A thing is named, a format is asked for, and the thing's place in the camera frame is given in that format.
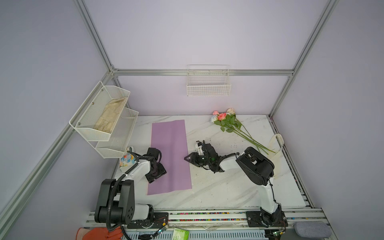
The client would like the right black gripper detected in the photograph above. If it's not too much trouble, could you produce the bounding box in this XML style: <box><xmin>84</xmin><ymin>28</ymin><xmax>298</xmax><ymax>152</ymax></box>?
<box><xmin>184</xmin><ymin>153</ymin><xmax>213</xmax><ymax>167</ymax></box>

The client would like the purple pink wrapping paper sheet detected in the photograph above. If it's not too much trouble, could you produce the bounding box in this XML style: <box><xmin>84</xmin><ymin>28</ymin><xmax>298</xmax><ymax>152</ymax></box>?
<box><xmin>147</xmin><ymin>120</ymin><xmax>192</xmax><ymax>195</ymax></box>

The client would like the cream fake rose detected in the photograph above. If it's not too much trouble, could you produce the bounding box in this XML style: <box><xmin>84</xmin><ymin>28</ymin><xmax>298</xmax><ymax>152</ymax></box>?
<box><xmin>226</xmin><ymin>107</ymin><xmax>275</xmax><ymax>154</ymax></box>

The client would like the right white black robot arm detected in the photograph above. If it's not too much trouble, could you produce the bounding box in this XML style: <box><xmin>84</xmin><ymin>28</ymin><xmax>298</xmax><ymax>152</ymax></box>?
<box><xmin>184</xmin><ymin>141</ymin><xmax>285</xmax><ymax>227</ymax></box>

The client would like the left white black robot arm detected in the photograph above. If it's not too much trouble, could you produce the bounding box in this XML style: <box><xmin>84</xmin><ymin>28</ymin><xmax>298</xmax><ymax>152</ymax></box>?
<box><xmin>94</xmin><ymin>148</ymin><xmax>167</xmax><ymax>231</ymax></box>

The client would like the white blue fake flower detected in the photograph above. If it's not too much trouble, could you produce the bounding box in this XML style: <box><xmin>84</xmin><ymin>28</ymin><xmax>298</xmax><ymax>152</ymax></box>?
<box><xmin>210</xmin><ymin>115</ymin><xmax>218</xmax><ymax>123</ymax></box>

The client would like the red pink fake rose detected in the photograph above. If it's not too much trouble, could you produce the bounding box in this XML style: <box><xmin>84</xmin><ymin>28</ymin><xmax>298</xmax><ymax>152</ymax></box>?
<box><xmin>212</xmin><ymin>110</ymin><xmax>271</xmax><ymax>155</ymax></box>

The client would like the colourful tissue pack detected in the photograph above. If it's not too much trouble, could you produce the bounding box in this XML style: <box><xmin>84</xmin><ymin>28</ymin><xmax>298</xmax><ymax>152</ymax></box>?
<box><xmin>119</xmin><ymin>146</ymin><xmax>136</xmax><ymax>170</ymax></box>

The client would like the lower white mesh shelf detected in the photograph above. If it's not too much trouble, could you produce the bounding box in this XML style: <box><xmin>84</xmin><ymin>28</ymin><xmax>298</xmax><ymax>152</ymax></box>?
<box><xmin>95</xmin><ymin>108</ymin><xmax>139</xmax><ymax>159</ymax></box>

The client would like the white mesh shelf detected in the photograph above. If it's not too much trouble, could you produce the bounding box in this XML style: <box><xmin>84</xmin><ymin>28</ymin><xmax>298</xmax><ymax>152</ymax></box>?
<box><xmin>95</xmin><ymin>108</ymin><xmax>139</xmax><ymax>159</ymax></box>
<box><xmin>69</xmin><ymin>82</ymin><xmax>131</xmax><ymax>142</ymax></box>

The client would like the green white label card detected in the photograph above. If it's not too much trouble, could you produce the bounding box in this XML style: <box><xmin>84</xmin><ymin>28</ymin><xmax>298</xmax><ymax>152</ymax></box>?
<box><xmin>172</xmin><ymin>228</ymin><xmax>190</xmax><ymax>240</ymax></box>

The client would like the beige cloth in shelf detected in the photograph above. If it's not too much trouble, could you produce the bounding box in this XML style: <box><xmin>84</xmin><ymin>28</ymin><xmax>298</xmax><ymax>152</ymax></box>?
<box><xmin>94</xmin><ymin>97</ymin><xmax>128</xmax><ymax>134</ymax></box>

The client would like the upper white mesh shelf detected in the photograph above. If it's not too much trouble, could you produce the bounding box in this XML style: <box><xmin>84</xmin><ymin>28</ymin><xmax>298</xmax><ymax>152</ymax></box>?
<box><xmin>69</xmin><ymin>82</ymin><xmax>131</xmax><ymax>142</ymax></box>

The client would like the cream ribbon strip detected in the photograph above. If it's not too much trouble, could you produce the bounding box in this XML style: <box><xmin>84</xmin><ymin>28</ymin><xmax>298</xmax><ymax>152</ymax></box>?
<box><xmin>268</xmin><ymin>134</ymin><xmax>285</xmax><ymax>180</ymax></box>

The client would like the orange rubber glove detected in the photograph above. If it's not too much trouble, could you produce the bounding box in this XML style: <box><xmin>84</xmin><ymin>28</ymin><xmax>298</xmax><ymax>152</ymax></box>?
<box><xmin>76</xmin><ymin>228</ymin><xmax>123</xmax><ymax>240</ymax></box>

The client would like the grey foam pad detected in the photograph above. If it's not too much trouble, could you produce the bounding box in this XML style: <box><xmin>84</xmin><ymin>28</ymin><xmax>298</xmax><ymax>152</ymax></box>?
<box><xmin>294</xmin><ymin>222</ymin><xmax>332</xmax><ymax>239</ymax></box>

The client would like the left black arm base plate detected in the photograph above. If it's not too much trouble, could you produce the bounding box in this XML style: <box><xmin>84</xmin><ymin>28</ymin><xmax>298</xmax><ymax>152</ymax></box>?
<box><xmin>127</xmin><ymin>212</ymin><xmax>169</xmax><ymax>229</ymax></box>

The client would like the white wire wall basket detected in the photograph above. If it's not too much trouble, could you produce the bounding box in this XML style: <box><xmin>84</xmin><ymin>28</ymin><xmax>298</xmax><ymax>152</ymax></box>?
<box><xmin>187</xmin><ymin>65</ymin><xmax>232</xmax><ymax>97</ymax></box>

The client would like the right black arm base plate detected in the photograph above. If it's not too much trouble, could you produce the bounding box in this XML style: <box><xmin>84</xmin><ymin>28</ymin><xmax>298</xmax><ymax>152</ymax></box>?
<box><xmin>246</xmin><ymin>209</ymin><xmax>288</xmax><ymax>228</ymax></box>

